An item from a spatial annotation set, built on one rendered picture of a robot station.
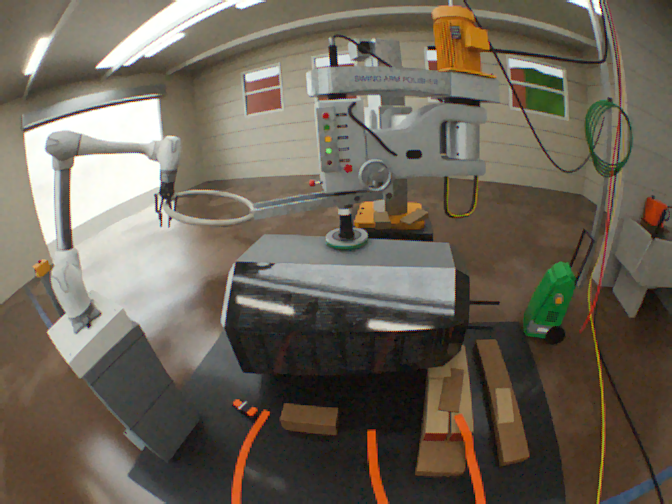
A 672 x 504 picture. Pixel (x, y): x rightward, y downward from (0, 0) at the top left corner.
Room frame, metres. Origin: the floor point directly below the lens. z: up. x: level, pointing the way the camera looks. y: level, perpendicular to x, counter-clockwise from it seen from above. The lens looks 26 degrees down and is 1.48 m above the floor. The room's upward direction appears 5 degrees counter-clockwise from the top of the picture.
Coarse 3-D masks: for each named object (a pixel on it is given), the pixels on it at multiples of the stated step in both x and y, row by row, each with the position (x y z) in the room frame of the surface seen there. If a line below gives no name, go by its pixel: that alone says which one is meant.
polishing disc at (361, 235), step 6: (354, 228) 1.44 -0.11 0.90; (330, 234) 1.38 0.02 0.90; (336, 234) 1.37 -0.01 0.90; (360, 234) 1.35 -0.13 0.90; (366, 234) 1.34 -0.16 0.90; (330, 240) 1.31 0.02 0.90; (336, 240) 1.30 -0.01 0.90; (342, 240) 1.29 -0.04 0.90; (348, 240) 1.29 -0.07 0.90; (354, 240) 1.28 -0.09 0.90; (360, 240) 1.28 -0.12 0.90
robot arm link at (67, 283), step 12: (60, 264) 0.70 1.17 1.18; (60, 276) 0.65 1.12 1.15; (72, 276) 0.70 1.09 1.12; (60, 288) 0.62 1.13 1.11; (72, 288) 0.66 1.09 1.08; (84, 288) 0.74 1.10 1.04; (60, 300) 0.61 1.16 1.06; (72, 300) 0.64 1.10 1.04; (84, 300) 0.70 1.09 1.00; (72, 312) 0.63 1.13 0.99
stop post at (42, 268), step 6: (36, 264) 0.99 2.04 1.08; (42, 264) 1.00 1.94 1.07; (48, 264) 1.05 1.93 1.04; (36, 270) 0.95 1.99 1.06; (42, 270) 0.98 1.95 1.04; (48, 270) 1.03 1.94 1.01; (42, 276) 0.96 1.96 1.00; (48, 276) 1.02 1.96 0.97; (42, 282) 0.98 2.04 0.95; (48, 282) 1.00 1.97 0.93; (48, 288) 0.98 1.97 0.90; (48, 294) 0.98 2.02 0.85; (54, 294) 1.00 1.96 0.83; (54, 300) 0.98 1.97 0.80; (54, 306) 0.97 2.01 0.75; (60, 306) 1.00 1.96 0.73; (60, 312) 0.98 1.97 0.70
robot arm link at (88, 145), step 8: (80, 136) 0.86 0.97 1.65; (88, 136) 0.90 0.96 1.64; (80, 144) 0.85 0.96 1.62; (88, 144) 0.88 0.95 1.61; (96, 144) 0.92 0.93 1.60; (104, 144) 0.95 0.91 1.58; (112, 144) 0.99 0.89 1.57; (120, 144) 1.04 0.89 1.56; (128, 144) 1.10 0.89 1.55; (136, 144) 1.17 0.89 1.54; (144, 144) 1.22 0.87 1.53; (152, 144) 1.24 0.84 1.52; (160, 144) 1.26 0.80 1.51; (80, 152) 0.86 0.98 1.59; (88, 152) 0.89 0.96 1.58; (96, 152) 0.92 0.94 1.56; (104, 152) 0.96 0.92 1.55; (112, 152) 1.00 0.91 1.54; (120, 152) 1.05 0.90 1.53; (128, 152) 1.11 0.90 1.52; (136, 152) 1.18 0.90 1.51; (144, 152) 1.22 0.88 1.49; (152, 152) 1.23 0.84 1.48; (152, 160) 1.25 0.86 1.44
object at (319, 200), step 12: (324, 192) 1.40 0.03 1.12; (360, 192) 1.31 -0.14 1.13; (372, 192) 1.31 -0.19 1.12; (252, 204) 1.36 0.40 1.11; (264, 204) 1.36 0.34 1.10; (276, 204) 1.37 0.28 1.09; (288, 204) 1.27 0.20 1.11; (300, 204) 1.27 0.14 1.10; (312, 204) 1.28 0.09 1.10; (324, 204) 1.29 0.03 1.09; (336, 204) 1.29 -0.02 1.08; (348, 204) 1.30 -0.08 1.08; (264, 216) 1.26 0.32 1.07
